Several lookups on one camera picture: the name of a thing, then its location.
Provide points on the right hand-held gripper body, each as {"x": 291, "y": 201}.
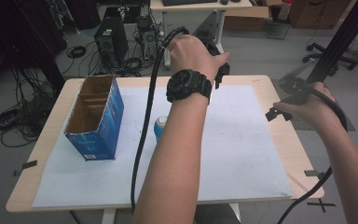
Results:
{"x": 295, "y": 88}

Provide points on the bottle with red cap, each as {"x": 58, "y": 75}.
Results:
{"x": 285, "y": 10}

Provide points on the grey floor mat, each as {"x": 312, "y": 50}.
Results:
{"x": 345, "y": 124}

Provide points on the black keyboard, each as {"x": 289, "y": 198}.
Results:
{"x": 189, "y": 2}

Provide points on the black wrist watch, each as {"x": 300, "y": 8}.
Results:
{"x": 189, "y": 85}

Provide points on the person's left hand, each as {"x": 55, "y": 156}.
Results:
{"x": 192, "y": 56}

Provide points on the flat cardboard box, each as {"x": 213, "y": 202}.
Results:
{"x": 247, "y": 17}

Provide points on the blue cardboard box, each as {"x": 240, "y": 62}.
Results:
{"x": 105, "y": 124}

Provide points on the white table leg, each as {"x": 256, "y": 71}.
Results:
{"x": 108, "y": 216}
{"x": 235, "y": 211}

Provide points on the open computer case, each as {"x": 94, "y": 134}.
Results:
{"x": 149, "y": 42}

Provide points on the black tape strip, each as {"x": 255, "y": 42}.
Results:
{"x": 312, "y": 173}
{"x": 29, "y": 164}

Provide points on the dark cabinet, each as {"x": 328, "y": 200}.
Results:
{"x": 28, "y": 34}

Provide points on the white table mat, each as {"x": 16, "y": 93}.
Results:
{"x": 236, "y": 149}

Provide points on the black metal stand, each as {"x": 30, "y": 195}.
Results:
{"x": 341, "y": 40}

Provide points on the blue bottle with white cap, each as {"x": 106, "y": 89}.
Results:
{"x": 160, "y": 127}

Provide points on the white desk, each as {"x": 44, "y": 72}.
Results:
{"x": 199, "y": 6}

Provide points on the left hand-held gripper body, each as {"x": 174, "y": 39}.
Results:
{"x": 213, "y": 46}

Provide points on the black computer tower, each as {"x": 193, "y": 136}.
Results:
{"x": 111, "y": 40}

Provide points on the black office chair base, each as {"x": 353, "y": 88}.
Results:
{"x": 329, "y": 57}

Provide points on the person's right hand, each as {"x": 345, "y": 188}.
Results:
{"x": 313, "y": 109}

